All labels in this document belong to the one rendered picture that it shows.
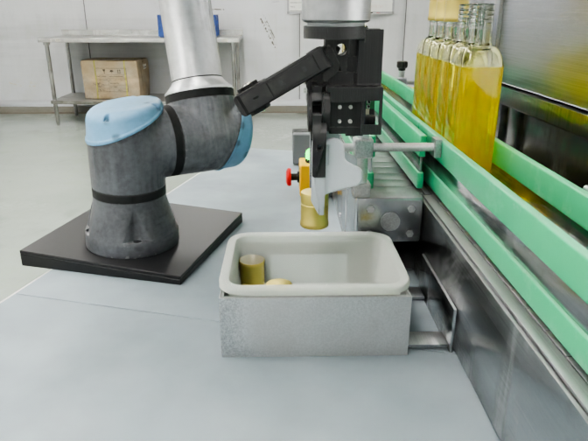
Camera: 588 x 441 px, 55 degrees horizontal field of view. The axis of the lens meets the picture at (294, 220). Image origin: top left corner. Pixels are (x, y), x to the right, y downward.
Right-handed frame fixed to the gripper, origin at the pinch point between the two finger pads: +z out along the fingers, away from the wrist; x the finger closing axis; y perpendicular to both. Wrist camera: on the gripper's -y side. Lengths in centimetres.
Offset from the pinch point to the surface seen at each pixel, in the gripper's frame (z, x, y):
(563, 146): -2.3, 17.6, 38.4
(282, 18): -12, 609, -10
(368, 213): 5.8, 10.4, 8.3
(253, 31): 1, 609, -42
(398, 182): 3.8, 19.5, 14.2
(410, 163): 0.8, 20.0, 16.0
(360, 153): -3.2, 10.2, 6.8
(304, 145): 11, 78, 1
